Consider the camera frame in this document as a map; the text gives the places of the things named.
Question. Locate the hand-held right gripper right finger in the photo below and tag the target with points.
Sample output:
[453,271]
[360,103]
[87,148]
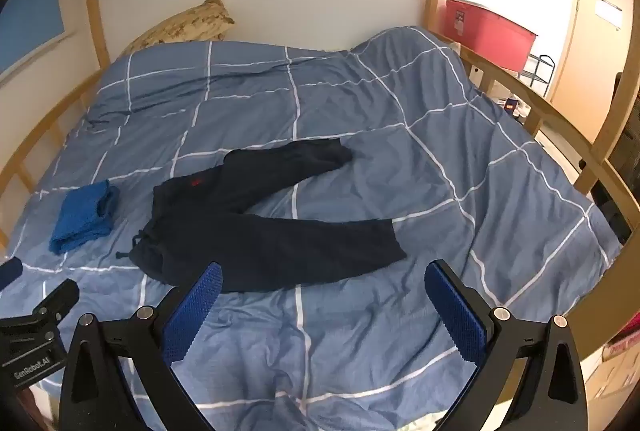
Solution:
[456,313]

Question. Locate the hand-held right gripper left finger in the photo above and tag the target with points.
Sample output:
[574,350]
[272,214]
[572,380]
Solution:
[195,311]

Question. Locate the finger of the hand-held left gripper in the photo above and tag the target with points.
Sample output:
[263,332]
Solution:
[57,298]
[10,272]

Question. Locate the dark navy pants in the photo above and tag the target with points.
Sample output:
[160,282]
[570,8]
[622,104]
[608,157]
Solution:
[250,241]

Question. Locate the blue folded cloth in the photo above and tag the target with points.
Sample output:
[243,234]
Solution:
[80,216]

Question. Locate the cardboard box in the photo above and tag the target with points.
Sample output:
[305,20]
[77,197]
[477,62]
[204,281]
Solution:
[612,371]

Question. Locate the blue plaid blanket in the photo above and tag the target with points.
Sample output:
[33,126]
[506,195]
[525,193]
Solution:
[360,111]

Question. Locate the red storage bin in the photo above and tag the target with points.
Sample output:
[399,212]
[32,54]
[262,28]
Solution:
[490,36]

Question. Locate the tan wooden door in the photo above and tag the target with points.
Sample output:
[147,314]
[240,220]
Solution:
[590,61]

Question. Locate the beige patterned pillow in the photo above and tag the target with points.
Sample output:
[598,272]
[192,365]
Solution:
[190,23]

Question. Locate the white paper sheet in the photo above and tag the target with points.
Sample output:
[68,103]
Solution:
[609,12]

